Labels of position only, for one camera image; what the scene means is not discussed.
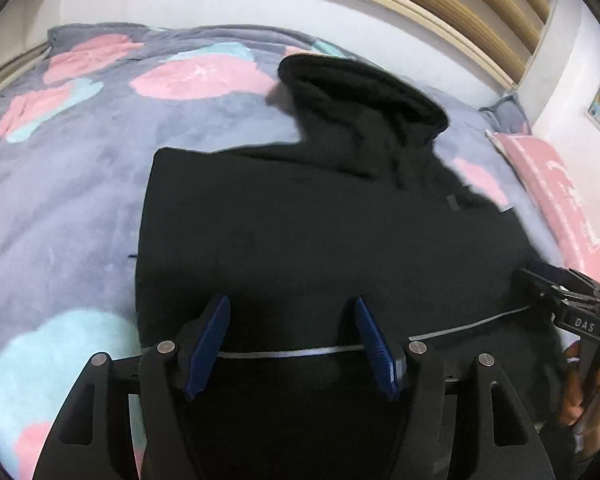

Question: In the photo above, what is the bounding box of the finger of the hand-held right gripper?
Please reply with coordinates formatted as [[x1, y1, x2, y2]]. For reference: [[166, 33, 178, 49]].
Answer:
[[530, 259, 600, 297], [519, 267, 600, 308]]

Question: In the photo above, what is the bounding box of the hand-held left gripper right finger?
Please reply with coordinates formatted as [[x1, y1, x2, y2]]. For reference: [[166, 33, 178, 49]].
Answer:
[[354, 295, 556, 480]]

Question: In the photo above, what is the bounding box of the black hooded jacket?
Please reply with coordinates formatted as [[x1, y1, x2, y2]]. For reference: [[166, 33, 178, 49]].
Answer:
[[135, 54, 568, 480]]

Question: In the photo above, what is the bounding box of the person's right hand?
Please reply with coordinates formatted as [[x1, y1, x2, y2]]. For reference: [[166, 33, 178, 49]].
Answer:
[[559, 342, 600, 448]]

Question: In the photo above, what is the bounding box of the grey pillow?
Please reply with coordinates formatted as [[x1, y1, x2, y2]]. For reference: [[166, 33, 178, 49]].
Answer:
[[479, 92, 533, 135]]

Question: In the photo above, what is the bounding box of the striped window blind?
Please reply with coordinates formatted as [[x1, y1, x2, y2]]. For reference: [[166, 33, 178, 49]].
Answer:
[[132, 0, 561, 91]]

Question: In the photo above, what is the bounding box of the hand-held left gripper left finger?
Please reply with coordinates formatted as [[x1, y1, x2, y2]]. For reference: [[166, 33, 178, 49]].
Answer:
[[32, 294, 231, 480]]

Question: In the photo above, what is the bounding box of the grey floral blanket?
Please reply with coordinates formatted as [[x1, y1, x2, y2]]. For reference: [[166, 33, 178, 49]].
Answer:
[[0, 22, 566, 480]]

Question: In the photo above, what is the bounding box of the pink pillow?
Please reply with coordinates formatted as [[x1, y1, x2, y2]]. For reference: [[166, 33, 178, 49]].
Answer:
[[487, 132, 600, 281]]

